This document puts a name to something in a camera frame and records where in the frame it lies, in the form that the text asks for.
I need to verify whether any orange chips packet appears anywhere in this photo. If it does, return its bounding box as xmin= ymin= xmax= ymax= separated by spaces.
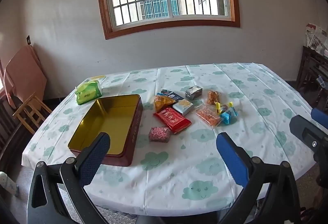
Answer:
xmin=154 ymin=95 xmax=175 ymax=112

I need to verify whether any yellow candy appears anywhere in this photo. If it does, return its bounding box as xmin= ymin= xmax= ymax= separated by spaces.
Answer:
xmin=215 ymin=102 xmax=234 ymax=113

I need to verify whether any pink snack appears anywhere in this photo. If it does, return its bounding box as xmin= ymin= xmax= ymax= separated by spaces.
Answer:
xmin=149 ymin=127 xmax=172 ymax=143

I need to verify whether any white bottle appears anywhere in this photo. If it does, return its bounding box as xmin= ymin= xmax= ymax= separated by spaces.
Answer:
xmin=0 ymin=172 xmax=19 ymax=197

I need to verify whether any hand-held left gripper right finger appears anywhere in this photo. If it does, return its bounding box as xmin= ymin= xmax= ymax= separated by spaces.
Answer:
xmin=216 ymin=132 xmax=301 ymax=224

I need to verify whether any silver snack packet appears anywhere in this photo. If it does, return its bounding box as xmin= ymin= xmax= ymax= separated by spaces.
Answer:
xmin=185 ymin=85 xmax=203 ymax=101

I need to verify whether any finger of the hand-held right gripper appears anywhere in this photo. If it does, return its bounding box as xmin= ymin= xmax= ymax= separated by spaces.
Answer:
xmin=311 ymin=107 xmax=328 ymax=124
xmin=289 ymin=115 xmax=328 ymax=155

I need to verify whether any red snack packet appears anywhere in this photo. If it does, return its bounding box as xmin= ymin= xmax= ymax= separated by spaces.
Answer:
xmin=153 ymin=107 xmax=192 ymax=135

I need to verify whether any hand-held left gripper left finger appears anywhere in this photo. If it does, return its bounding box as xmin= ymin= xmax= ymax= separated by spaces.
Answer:
xmin=27 ymin=132 xmax=111 ymax=224

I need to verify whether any dark wooden cabinet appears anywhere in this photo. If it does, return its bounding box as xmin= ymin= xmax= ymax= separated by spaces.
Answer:
xmin=296 ymin=45 xmax=328 ymax=112

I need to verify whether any cloud print tablecloth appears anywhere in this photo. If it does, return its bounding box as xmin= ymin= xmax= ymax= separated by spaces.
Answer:
xmin=22 ymin=62 xmax=317 ymax=217

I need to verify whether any clear packet of pink snacks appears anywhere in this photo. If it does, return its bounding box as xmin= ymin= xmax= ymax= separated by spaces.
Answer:
xmin=195 ymin=104 xmax=223 ymax=129

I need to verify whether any light blue candy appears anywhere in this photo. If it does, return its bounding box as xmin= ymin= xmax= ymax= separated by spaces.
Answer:
xmin=220 ymin=112 xmax=235 ymax=125

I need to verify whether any pink cloth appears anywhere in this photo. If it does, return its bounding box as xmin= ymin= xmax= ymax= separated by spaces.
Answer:
xmin=3 ymin=45 xmax=48 ymax=109

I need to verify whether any green tissue pack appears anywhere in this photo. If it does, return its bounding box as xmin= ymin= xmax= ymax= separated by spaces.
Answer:
xmin=75 ymin=80 xmax=102 ymax=106

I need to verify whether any dark wooden bench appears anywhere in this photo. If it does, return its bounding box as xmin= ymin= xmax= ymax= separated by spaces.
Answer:
xmin=0 ymin=96 xmax=34 ymax=171

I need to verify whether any wooden stool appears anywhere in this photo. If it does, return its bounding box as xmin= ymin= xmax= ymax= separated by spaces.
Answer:
xmin=12 ymin=92 xmax=53 ymax=135

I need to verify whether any blue cracker packet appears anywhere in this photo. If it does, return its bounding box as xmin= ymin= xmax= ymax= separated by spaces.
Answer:
xmin=160 ymin=89 xmax=193 ymax=116

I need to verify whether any stack of newspapers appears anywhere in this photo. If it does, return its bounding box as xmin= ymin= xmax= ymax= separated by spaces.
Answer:
xmin=305 ymin=23 xmax=328 ymax=55

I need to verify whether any red and gold tin box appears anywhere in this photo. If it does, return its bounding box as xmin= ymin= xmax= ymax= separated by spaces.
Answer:
xmin=68 ymin=94 xmax=143 ymax=167

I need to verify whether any clear packet of orange snacks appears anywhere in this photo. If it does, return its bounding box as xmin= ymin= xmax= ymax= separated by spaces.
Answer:
xmin=206 ymin=89 xmax=221 ymax=106

